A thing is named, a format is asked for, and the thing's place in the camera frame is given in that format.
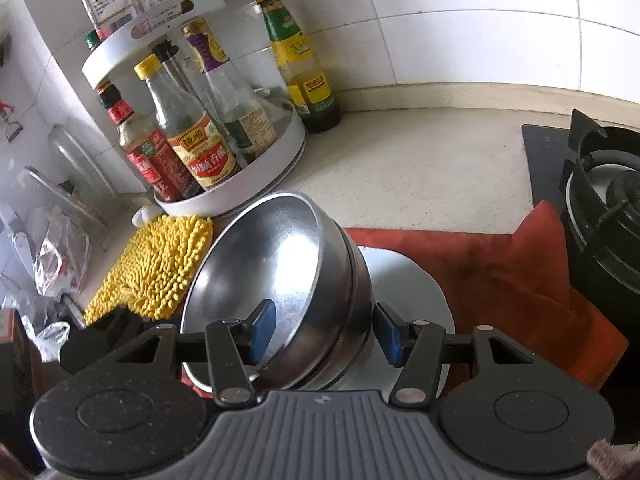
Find white plastic kitchen tool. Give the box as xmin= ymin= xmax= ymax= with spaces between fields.
xmin=10 ymin=227 xmax=38 ymax=273

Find person's right forearm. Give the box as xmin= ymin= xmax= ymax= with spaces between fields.
xmin=586 ymin=440 xmax=640 ymax=480

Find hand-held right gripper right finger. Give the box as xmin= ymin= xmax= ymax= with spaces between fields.
xmin=374 ymin=302 xmax=535 ymax=408

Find crumpled clear plastic bag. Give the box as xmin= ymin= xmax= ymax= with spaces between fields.
xmin=32 ymin=210 xmax=91 ymax=297

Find red cloth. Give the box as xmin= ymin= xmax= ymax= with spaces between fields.
xmin=180 ymin=200 xmax=630 ymax=401

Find white plastic bag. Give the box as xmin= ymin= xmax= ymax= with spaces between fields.
xmin=30 ymin=321 xmax=71 ymax=363

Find green yellow label bottle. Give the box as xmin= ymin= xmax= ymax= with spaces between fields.
xmin=255 ymin=0 xmax=342 ymax=133

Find black pan support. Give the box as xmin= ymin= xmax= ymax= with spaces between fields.
xmin=560 ymin=108 xmax=640 ymax=311

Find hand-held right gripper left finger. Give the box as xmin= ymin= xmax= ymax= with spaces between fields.
xmin=114 ymin=298 xmax=277 ymax=408

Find purple label glass bottle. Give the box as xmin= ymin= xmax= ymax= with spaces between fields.
xmin=181 ymin=17 xmax=278 ymax=153

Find yellow chenille mat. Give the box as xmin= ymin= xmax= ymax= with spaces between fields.
xmin=82 ymin=214 xmax=214 ymax=326

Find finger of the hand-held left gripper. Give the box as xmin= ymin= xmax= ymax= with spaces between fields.
xmin=59 ymin=309 xmax=146 ymax=376

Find black gas stove burner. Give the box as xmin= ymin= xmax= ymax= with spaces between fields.
xmin=521 ymin=108 xmax=640 ymax=401

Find white rotating condiment rack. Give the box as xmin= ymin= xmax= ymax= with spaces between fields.
xmin=82 ymin=0 xmax=307 ymax=218

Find yellow cap vinegar bottle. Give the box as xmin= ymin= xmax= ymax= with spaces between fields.
xmin=134 ymin=54 xmax=240 ymax=193

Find red label sauce bottle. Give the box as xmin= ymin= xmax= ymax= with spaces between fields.
xmin=96 ymin=80 xmax=188 ymax=203

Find glass pot lid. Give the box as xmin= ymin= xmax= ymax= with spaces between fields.
xmin=22 ymin=166 xmax=108 ymax=226

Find steel pot lid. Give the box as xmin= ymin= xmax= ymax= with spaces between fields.
xmin=47 ymin=124 xmax=118 ymax=196

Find white floral plate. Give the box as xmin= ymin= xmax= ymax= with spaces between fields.
xmin=181 ymin=245 xmax=456 ymax=401

